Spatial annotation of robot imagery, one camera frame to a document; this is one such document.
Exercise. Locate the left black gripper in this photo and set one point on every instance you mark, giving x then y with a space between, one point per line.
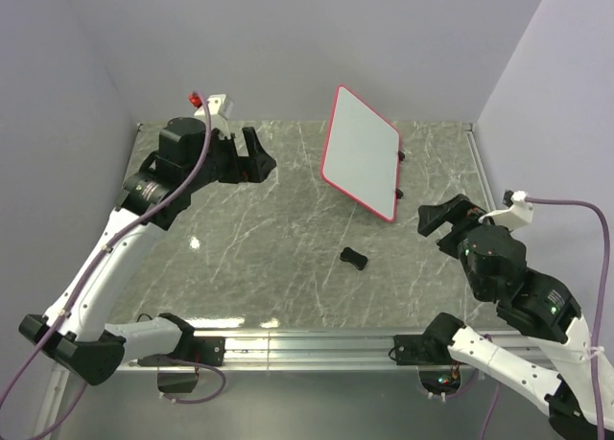
251 169

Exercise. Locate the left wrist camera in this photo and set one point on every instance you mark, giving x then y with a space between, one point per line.
219 107

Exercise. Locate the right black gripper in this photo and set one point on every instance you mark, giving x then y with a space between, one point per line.
451 210

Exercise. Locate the red framed whiteboard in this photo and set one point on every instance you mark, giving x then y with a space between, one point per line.
361 154

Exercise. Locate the blue whiteboard eraser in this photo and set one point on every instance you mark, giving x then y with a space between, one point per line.
351 256

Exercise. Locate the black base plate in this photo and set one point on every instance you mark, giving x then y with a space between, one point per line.
208 350
418 350

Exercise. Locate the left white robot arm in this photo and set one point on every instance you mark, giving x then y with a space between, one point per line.
75 331

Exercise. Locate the aluminium mounting rail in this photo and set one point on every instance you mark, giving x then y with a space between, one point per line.
326 349

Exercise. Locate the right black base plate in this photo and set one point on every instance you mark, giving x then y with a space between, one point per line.
418 350

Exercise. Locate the whiteboard wire stand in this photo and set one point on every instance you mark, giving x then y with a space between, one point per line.
400 174

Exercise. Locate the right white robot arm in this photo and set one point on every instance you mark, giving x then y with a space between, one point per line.
576 392

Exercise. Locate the right side aluminium rail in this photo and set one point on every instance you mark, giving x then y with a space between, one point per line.
486 189

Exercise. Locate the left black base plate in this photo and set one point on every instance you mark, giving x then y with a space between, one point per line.
208 350

